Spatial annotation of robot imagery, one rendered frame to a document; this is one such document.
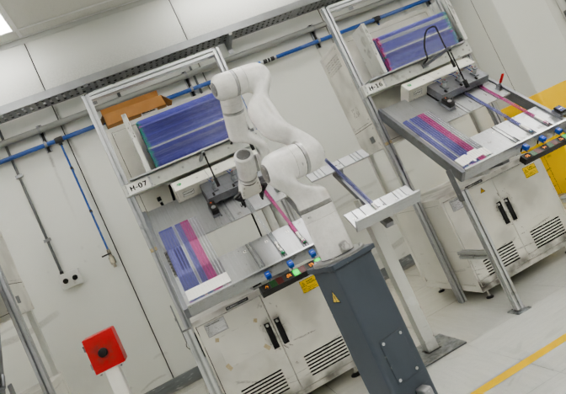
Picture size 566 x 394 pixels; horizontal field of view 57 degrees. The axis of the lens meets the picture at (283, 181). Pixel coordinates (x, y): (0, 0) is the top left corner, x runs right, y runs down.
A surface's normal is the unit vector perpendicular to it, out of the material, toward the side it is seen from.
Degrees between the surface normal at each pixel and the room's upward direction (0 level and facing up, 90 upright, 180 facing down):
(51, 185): 90
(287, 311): 90
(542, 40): 90
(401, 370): 90
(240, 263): 44
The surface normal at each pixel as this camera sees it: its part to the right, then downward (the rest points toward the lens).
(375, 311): 0.41, -0.23
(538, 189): 0.21, -0.14
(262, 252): -0.16, -0.75
